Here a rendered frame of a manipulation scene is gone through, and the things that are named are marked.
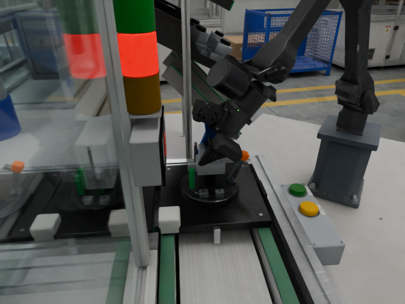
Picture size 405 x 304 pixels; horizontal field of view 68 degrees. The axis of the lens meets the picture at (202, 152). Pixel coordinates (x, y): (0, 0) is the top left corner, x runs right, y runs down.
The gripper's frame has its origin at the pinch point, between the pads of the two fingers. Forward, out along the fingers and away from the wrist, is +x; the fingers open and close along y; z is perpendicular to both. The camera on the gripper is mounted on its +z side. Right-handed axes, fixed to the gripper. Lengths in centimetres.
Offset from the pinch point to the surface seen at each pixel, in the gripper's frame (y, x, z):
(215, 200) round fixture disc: 6.7, 6.9, -6.6
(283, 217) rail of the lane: 10.2, 0.4, -20.1
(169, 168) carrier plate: -10.2, 14.6, 0.5
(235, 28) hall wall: -882, -32, -201
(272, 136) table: -48, -1, -39
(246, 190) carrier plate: 1.1, 3.4, -14.5
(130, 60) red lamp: 21.4, -12.5, 24.3
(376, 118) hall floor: -245, -50, -245
